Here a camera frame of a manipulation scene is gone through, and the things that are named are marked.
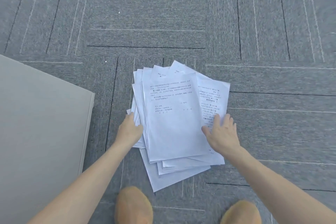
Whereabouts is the person's right forearm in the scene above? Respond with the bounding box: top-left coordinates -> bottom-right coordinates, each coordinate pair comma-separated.
225,145 -> 336,224

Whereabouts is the person's left hand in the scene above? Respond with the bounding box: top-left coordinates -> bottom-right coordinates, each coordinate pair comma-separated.
115,112 -> 144,151

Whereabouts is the stack of white printed papers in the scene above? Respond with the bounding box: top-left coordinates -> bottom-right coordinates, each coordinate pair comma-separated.
127,60 -> 231,193

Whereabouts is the person's left forearm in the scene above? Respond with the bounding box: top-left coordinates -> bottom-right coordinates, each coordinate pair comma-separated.
27,140 -> 132,224

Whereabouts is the person's right tan slipper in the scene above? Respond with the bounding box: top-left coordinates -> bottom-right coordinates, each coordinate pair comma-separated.
220,200 -> 262,224

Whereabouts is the person's right hand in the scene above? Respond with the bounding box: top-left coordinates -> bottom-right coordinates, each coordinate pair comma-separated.
201,113 -> 242,158

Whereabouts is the grey wooden desk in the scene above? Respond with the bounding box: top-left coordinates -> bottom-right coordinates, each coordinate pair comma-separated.
0,54 -> 96,224

